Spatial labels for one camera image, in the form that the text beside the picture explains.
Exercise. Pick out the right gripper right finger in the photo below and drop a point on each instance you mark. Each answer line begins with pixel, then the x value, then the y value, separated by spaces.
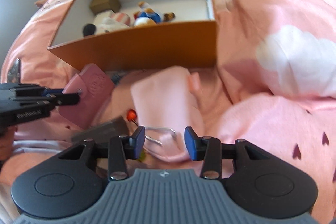
pixel 206 149

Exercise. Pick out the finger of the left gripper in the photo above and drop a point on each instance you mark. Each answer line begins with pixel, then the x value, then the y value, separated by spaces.
pixel 58 98

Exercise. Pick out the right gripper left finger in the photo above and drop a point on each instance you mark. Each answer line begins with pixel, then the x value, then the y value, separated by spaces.
pixel 121 149

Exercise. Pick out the white glasses case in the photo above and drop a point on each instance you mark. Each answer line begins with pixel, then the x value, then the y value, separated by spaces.
pixel 104 18

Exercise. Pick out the white bunny plush striped hat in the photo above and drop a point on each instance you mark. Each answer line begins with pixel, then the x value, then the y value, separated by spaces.
pixel 120 21

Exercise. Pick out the gold small box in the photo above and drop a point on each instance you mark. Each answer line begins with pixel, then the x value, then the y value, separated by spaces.
pixel 98 6

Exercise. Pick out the blue sailor dog plush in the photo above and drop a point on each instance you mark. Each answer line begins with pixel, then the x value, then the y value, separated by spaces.
pixel 147 16

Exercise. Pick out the grey flat box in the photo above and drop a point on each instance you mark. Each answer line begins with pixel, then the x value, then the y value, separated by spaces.
pixel 103 132

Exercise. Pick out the black smartphone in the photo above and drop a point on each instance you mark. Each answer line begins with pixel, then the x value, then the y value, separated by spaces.
pixel 14 73

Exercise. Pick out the orange crochet carrot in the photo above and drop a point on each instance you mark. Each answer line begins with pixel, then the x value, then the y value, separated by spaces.
pixel 131 115

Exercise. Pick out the pink mini backpack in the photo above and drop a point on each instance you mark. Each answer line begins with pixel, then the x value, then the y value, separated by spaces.
pixel 166 103

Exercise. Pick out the pink patterned duvet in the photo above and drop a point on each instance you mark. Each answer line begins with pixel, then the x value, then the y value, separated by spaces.
pixel 274 85

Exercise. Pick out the person bare foot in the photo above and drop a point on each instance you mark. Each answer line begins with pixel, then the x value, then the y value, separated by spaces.
pixel 40 3

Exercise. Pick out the orange cardboard box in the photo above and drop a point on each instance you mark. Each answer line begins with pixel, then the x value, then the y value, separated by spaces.
pixel 189 40

